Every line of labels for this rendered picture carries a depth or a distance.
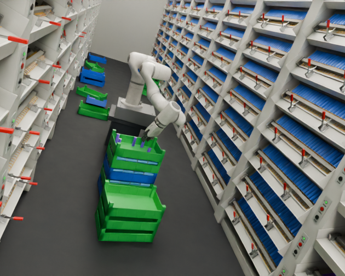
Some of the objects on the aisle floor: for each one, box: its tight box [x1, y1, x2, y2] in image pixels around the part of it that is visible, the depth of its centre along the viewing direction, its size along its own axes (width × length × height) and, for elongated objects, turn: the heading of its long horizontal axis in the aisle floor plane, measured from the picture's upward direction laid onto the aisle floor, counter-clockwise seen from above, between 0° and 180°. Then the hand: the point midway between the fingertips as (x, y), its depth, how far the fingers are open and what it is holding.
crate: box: [77, 100, 110, 121], centre depth 311 cm, size 30×20×8 cm
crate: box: [86, 95, 107, 107], centre depth 325 cm, size 30×20×8 cm
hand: (145, 138), depth 194 cm, fingers open, 3 cm apart
